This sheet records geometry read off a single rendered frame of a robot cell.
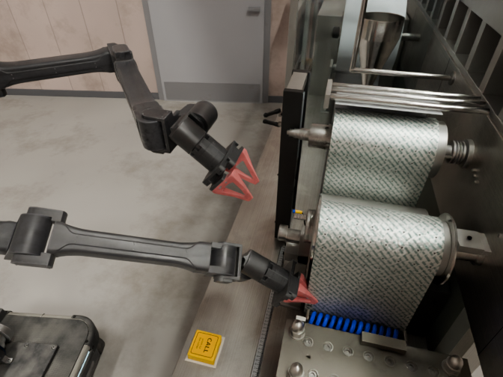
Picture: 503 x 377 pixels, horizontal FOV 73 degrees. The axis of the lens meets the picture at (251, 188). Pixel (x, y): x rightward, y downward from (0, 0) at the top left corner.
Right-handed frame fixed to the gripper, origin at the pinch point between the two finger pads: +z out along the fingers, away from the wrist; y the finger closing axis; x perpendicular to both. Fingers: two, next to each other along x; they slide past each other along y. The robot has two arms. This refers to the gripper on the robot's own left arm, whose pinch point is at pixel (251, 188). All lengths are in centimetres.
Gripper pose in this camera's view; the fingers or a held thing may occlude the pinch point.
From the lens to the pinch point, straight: 72.3
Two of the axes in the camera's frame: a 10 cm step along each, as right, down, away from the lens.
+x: 6.3, -5.1, -5.9
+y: -2.4, 6.0, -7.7
